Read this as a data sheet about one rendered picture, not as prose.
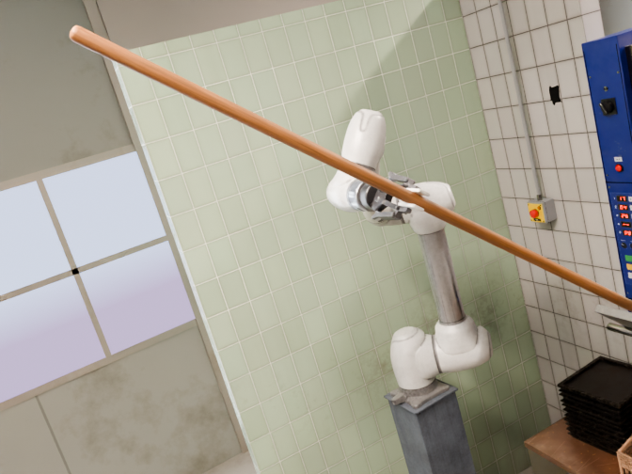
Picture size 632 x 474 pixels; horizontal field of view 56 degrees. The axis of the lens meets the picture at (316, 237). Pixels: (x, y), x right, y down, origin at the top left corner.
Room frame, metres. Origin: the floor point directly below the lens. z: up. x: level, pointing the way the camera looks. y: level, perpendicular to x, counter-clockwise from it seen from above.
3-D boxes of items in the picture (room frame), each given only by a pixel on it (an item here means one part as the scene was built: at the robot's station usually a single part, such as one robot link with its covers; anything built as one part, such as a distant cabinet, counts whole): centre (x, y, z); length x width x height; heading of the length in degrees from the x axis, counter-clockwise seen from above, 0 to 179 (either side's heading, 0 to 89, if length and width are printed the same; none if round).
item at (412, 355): (2.20, -0.24, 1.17); 0.18 x 0.16 x 0.22; 76
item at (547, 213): (2.64, -1.03, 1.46); 0.10 x 0.07 x 0.10; 21
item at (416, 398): (2.20, -0.21, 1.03); 0.22 x 0.18 x 0.06; 115
